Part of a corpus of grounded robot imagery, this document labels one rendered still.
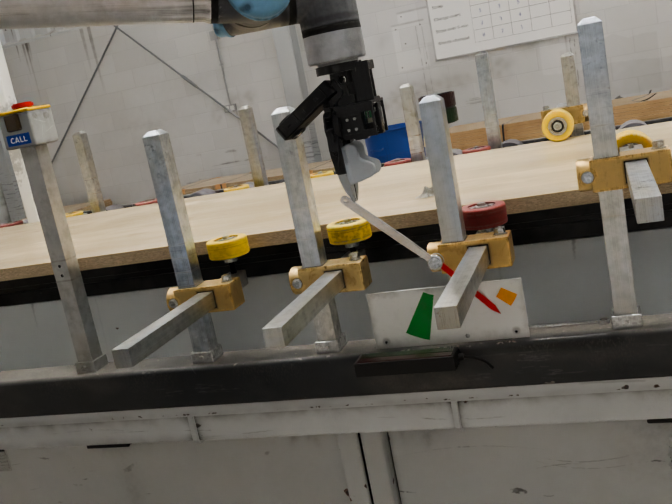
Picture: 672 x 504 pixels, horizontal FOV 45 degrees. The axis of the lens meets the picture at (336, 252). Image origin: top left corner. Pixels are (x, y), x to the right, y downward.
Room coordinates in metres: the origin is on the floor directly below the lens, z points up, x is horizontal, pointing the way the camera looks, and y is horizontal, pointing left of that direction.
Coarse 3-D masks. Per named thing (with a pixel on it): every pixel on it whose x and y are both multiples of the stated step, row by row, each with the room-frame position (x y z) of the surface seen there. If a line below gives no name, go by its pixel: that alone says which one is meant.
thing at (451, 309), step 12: (468, 252) 1.23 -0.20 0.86; (480, 252) 1.22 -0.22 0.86; (468, 264) 1.16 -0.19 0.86; (480, 264) 1.17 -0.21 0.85; (456, 276) 1.10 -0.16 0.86; (468, 276) 1.09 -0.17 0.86; (480, 276) 1.16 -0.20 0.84; (456, 288) 1.04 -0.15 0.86; (468, 288) 1.06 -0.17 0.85; (444, 300) 1.00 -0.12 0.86; (456, 300) 0.99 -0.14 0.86; (468, 300) 1.04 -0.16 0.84; (444, 312) 0.97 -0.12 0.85; (456, 312) 0.97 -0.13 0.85; (444, 324) 0.97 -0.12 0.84; (456, 324) 0.97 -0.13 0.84
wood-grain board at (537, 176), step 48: (528, 144) 2.16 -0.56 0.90; (576, 144) 1.96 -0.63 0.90; (240, 192) 2.38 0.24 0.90; (336, 192) 1.95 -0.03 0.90; (384, 192) 1.79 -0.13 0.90; (480, 192) 1.54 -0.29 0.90; (528, 192) 1.43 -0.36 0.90; (576, 192) 1.37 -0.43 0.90; (624, 192) 1.34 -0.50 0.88; (0, 240) 2.37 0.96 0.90; (96, 240) 1.95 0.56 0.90; (144, 240) 1.79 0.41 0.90; (288, 240) 1.55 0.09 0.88
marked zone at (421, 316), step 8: (424, 296) 1.30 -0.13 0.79; (432, 296) 1.29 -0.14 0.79; (424, 304) 1.30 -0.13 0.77; (432, 304) 1.29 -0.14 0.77; (416, 312) 1.30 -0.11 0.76; (424, 312) 1.30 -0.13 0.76; (416, 320) 1.30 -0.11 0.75; (424, 320) 1.30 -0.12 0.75; (408, 328) 1.31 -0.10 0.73; (416, 328) 1.31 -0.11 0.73; (424, 328) 1.30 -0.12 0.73; (416, 336) 1.31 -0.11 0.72; (424, 336) 1.30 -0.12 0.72
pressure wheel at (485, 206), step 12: (480, 204) 1.36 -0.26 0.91; (492, 204) 1.36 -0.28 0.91; (504, 204) 1.34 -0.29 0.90; (468, 216) 1.34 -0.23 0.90; (480, 216) 1.32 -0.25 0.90; (492, 216) 1.32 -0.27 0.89; (504, 216) 1.34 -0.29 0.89; (468, 228) 1.34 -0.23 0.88; (480, 228) 1.33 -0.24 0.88; (492, 228) 1.36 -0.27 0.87
